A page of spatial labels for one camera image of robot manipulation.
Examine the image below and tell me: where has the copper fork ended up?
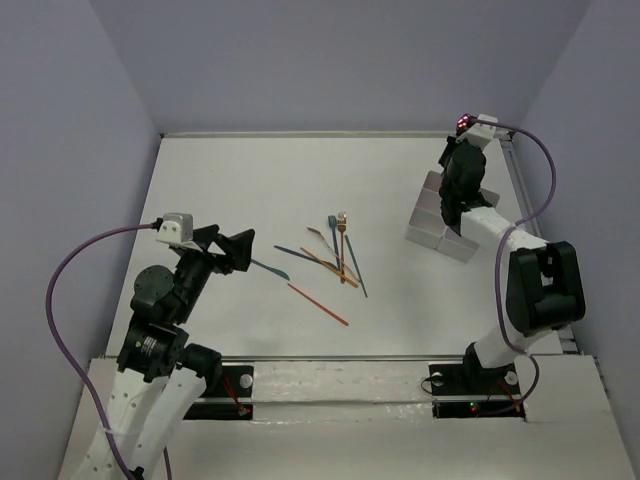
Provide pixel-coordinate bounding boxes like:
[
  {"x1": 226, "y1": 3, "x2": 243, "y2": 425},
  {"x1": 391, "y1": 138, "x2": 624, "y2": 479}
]
[{"x1": 337, "y1": 211, "x2": 347, "y2": 283}]

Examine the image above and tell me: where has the yellow-orange chopstick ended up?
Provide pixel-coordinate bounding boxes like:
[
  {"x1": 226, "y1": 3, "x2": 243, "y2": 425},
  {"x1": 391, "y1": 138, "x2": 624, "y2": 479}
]
[{"x1": 300, "y1": 247, "x2": 359, "y2": 288}]

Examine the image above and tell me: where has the teal chopstick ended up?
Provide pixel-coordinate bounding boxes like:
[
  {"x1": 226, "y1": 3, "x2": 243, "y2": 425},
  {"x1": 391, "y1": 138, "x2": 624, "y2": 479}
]
[{"x1": 345, "y1": 234, "x2": 369, "y2": 299}]

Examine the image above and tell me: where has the iridescent metal spoon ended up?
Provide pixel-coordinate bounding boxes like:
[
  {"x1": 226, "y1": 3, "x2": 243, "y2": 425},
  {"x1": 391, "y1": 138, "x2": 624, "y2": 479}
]
[{"x1": 456, "y1": 114, "x2": 473, "y2": 130}]

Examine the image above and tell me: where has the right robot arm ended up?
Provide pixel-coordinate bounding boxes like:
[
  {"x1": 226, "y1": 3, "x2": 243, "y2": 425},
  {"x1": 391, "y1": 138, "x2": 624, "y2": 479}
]
[{"x1": 438, "y1": 136, "x2": 586, "y2": 392}]

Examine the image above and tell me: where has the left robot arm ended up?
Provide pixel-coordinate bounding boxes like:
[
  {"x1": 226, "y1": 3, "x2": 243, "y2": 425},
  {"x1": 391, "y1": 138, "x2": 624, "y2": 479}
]
[{"x1": 74, "y1": 214, "x2": 255, "y2": 479}]

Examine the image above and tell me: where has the teal plastic knife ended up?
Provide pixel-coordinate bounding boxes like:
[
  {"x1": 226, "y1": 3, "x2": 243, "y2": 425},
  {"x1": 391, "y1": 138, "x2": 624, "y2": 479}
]
[{"x1": 251, "y1": 259, "x2": 290, "y2": 282}]

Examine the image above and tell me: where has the dark blue plastic knife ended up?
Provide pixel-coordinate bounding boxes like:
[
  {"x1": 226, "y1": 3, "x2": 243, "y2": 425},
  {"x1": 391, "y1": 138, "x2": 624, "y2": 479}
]
[{"x1": 274, "y1": 245, "x2": 340, "y2": 272}]

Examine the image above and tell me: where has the white divided utensil container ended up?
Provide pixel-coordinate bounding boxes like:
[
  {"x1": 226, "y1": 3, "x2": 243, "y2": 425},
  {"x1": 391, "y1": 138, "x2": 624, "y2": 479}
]
[{"x1": 405, "y1": 171, "x2": 481, "y2": 264}]

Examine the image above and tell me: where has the red-orange chopstick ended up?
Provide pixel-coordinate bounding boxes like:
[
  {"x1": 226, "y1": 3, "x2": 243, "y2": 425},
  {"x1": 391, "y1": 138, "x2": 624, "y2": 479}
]
[{"x1": 287, "y1": 282, "x2": 349, "y2": 327}]

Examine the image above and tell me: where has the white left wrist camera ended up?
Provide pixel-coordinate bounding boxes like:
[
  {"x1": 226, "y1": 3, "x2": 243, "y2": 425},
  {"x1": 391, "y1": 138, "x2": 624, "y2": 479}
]
[{"x1": 156, "y1": 213, "x2": 193, "y2": 245}]

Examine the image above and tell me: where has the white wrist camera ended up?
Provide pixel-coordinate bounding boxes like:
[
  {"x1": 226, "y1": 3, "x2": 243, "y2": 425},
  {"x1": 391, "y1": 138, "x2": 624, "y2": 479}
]
[
  {"x1": 156, "y1": 213, "x2": 193, "y2": 245},
  {"x1": 455, "y1": 114, "x2": 498, "y2": 150}
]

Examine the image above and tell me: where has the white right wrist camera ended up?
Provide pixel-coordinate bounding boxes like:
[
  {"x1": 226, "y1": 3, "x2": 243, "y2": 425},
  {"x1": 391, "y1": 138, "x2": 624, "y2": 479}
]
[{"x1": 455, "y1": 114, "x2": 498, "y2": 150}]

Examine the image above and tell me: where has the aluminium table edge rail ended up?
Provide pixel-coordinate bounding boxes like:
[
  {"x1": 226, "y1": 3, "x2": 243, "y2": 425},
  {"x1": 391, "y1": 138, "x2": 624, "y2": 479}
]
[{"x1": 160, "y1": 131, "x2": 450, "y2": 139}]

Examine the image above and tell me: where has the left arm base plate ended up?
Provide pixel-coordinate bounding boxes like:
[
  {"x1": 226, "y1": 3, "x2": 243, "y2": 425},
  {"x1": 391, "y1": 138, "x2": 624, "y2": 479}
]
[{"x1": 184, "y1": 364, "x2": 254, "y2": 421}]

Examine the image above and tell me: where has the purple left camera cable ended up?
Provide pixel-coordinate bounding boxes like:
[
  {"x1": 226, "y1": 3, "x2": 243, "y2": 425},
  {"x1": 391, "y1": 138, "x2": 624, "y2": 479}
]
[{"x1": 44, "y1": 223, "x2": 176, "y2": 480}]

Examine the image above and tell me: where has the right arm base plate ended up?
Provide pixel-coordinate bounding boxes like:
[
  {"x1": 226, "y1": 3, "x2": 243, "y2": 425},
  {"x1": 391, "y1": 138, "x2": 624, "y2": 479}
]
[{"x1": 421, "y1": 363, "x2": 526, "y2": 419}]

